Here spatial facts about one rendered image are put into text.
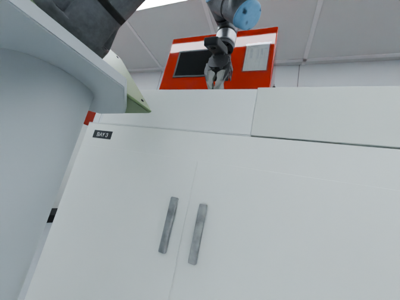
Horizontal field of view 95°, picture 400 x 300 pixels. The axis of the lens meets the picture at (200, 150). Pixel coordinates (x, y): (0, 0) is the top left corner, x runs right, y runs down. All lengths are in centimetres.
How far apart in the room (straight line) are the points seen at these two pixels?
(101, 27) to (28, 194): 33
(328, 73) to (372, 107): 273
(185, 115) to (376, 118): 47
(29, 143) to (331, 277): 58
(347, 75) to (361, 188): 286
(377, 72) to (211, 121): 303
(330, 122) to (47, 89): 58
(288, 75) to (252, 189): 284
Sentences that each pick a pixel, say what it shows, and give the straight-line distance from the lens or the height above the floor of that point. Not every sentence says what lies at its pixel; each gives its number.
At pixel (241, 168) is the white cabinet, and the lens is 48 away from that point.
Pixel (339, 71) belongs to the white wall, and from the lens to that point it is 333.
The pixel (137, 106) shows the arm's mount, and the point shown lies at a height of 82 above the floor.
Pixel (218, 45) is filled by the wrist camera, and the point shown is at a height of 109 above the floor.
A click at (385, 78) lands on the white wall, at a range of 340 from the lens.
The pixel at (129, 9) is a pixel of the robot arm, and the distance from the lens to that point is 50.
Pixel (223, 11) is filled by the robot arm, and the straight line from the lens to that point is 71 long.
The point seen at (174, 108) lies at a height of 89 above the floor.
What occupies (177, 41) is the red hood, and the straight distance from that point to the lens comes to 175.
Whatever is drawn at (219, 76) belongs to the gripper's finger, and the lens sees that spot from 67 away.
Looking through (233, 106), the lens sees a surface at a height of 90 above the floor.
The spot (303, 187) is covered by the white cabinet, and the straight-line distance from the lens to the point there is 48.
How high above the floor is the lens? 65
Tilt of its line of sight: 13 degrees up
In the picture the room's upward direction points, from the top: 12 degrees clockwise
